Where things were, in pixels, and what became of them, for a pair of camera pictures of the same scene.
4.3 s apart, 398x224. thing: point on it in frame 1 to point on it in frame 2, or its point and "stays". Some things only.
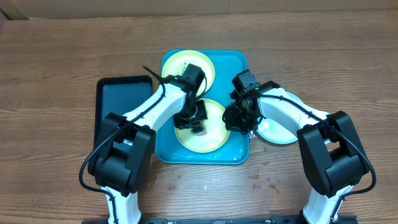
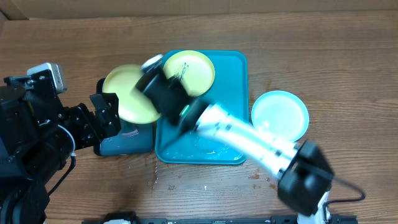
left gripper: [181, 124] to [80, 116]
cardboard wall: [20, 9] stays
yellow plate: [217, 135] to [120, 80]
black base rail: [221, 220] stays
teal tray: [236, 150] stays
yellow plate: [177, 63] stays
